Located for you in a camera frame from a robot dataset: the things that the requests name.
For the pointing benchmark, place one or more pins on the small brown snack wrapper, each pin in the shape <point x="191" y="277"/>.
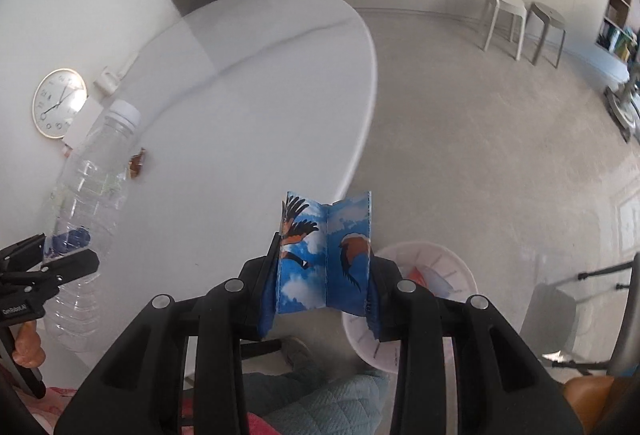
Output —
<point x="137" y="162"/>

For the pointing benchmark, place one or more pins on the upright vacuum cleaner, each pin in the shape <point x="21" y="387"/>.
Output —
<point x="622" y="110"/>

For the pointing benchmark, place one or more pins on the clear plastic bottle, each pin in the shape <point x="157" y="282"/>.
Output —
<point x="95" y="175"/>

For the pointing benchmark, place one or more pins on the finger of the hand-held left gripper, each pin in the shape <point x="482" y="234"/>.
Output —
<point x="70" y="267"/>
<point x="22" y="249"/>

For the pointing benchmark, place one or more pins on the grey stool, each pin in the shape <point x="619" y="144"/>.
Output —
<point x="547" y="22"/>

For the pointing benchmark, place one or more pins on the person's left hand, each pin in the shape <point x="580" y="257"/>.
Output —
<point x="30" y="345"/>

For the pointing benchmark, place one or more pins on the white wall hook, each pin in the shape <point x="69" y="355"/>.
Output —
<point x="107" y="80"/>

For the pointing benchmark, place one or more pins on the pink printed clothing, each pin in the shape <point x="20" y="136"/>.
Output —
<point x="50" y="407"/>

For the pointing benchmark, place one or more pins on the white bookshelf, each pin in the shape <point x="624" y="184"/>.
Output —
<point x="620" y="10"/>

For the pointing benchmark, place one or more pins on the blue bird print carton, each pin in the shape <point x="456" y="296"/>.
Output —
<point x="325" y="265"/>

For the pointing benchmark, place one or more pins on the white stool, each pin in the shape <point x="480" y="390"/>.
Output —
<point x="502" y="15"/>

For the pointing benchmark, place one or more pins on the white card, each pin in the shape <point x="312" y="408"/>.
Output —
<point x="80" y="125"/>

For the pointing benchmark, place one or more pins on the brown leather seat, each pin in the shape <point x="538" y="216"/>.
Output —
<point x="590" y="395"/>

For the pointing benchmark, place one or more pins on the white waste bin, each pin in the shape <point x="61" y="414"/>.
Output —
<point x="440" y="265"/>

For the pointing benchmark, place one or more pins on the round white wall clock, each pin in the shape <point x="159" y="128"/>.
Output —
<point x="59" y="102"/>

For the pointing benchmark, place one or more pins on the light blue floor mat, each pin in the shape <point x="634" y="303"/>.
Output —
<point x="600" y="62"/>

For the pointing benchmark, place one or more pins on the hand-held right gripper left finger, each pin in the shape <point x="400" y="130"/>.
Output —
<point x="267" y="310"/>

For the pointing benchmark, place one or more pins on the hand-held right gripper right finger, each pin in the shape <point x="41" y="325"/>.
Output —
<point x="372" y="315"/>

